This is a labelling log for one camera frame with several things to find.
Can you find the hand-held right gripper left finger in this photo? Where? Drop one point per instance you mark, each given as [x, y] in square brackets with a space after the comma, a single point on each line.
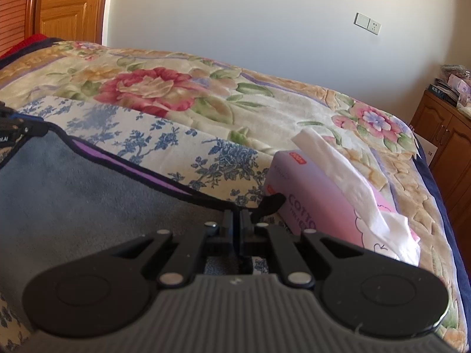
[229, 230]

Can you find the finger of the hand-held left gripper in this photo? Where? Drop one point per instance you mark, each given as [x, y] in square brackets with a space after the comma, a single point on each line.
[29, 127]

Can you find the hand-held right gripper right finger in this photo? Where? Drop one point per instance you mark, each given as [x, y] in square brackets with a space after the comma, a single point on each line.
[245, 235]

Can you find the grey-blue towel with black edge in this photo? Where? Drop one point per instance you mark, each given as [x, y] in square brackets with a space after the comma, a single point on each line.
[92, 198]

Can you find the pink tissue pack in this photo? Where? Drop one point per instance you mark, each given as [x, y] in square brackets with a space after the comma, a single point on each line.
[312, 195]

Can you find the red cloth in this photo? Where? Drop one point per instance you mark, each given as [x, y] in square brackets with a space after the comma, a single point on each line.
[25, 46]

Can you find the blue floral white pillow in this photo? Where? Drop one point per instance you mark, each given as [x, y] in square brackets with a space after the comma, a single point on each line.
[154, 143]

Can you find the white tissue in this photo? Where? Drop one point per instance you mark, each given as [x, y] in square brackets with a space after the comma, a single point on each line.
[349, 176]

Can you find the floral plush blanket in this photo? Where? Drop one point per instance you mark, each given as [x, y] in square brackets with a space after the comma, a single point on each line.
[279, 114]

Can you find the wooden door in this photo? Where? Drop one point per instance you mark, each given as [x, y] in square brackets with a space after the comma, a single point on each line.
[68, 3]

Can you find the white box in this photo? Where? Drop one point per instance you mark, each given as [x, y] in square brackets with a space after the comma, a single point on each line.
[427, 150]

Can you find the dark blue bed sheet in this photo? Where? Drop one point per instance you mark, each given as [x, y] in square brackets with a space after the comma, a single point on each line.
[447, 220]

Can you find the wooden cabinet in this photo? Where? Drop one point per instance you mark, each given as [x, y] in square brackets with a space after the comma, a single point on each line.
[447, 147]

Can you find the pile of books and packets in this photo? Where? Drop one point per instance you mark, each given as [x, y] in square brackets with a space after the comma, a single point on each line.
[454, 84]

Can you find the white wall switch and socket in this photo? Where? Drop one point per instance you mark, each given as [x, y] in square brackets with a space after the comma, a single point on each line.
[367, 23]

